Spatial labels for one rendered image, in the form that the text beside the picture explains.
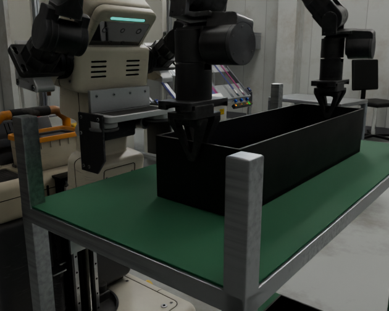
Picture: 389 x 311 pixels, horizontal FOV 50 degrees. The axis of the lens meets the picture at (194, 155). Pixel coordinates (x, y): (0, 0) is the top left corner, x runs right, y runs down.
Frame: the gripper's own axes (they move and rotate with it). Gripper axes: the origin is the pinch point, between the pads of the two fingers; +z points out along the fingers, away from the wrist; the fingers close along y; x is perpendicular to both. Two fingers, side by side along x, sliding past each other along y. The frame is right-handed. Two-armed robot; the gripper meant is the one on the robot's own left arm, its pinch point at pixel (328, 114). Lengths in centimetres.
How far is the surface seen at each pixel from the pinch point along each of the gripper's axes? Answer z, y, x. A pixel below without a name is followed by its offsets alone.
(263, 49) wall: -18, 521, 323
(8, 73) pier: 11, 205, 569
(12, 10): -50, 69, 286
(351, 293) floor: 104, 89, 17
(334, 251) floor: 104, 128, 41
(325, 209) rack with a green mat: 8.6, -44.1, -17.8
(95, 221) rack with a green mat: 8, -71, 7
